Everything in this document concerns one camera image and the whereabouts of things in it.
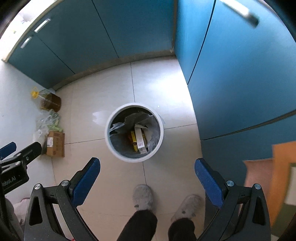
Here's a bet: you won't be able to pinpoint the blue cabinet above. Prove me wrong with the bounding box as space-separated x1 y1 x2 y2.
1 1 295 184

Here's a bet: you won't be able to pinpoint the left grey slipper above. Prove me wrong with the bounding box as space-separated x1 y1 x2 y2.
132 184 154 211

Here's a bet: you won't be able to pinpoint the cooking oil bottle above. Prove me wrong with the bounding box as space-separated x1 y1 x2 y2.
31 87 62 113

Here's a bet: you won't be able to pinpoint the brown cardboard box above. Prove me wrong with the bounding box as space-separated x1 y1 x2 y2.
46 131 65 158

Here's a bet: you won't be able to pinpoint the right grey slipper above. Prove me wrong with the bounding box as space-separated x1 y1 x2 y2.
171 194 203 223

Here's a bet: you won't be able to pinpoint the yellow box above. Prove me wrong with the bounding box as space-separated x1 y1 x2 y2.
130 131 138 152

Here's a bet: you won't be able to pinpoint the grey slipper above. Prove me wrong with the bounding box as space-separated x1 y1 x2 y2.
132 184 154 211
171 194 203 223

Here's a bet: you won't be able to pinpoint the clear plastic bags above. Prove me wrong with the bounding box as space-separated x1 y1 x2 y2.
33 109 63 145

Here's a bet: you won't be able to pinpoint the long white carton box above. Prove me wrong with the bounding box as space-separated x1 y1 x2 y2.
134 125 148 154

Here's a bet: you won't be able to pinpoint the white round trash bin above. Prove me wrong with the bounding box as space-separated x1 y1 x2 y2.
105 103 164 163

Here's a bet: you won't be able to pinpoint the left black trouser leg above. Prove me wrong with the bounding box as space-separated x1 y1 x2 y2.
117 210 158 241

